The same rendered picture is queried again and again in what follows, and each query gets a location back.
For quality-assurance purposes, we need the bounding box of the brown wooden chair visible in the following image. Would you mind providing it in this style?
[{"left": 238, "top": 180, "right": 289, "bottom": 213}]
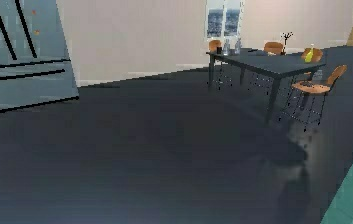
[
  {"left": 278, "top": 64, "right": 348, "bottom": 132},
  {"left": 208, "top": 39, "right": 234, "bottom": 91},
  {"left": 263, "top": 41, "right": 284, "bottom": 56},
  {"left": 300, "top": 47, "right": 324, "bottom": 81}
]

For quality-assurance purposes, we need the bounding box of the grey steel fridge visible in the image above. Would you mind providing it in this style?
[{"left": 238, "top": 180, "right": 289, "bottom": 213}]
[{"left": 0, "top": 0, "right": 80, "bottom": 114}]

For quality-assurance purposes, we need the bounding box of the black twig plant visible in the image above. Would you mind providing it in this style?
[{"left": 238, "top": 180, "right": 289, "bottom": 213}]
[{"left": 280, "top": 31, "right": 294, "bottom": 56}]

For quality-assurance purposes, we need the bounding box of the dark dining table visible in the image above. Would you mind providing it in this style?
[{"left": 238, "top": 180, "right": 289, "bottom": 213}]
[{"left": 206, "top": 47, "right": 327, "bottom": 125}]

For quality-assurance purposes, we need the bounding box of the clear glass bottle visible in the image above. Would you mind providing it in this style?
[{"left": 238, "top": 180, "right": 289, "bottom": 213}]
[
  {"left": 222, "top": 38, "right": 232, "bottom": 57},
  {"left": 234, "top": 36, "right": 243, "bottom": 56}
]

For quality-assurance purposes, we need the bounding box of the white framed window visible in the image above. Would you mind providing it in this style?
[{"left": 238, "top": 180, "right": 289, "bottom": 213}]
[{"left": 205, "top": 0, "right": 245, "bottom": 42}]

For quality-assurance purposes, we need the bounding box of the black fridge handle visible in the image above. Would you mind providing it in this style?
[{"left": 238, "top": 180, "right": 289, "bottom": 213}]
[
  {"left": 0, "top": 0, "right": 18, "bottom": 61},
  {"left": 0, "top": 68, "right": 66, "bottom": 82},
  {"left": 14, "top": 0, "right": 38, "bottom": 60}
]

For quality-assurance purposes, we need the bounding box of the teal cabinet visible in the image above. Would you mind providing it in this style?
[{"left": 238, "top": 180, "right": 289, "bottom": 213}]
[{"left": 319, "top": 136, "right": 353, "bottom": 224}]

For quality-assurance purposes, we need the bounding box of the yellow green bottle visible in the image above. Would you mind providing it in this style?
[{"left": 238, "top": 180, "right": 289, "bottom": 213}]
[{"left": 304, "top": 43, "right": 316, "bottom": 64}]

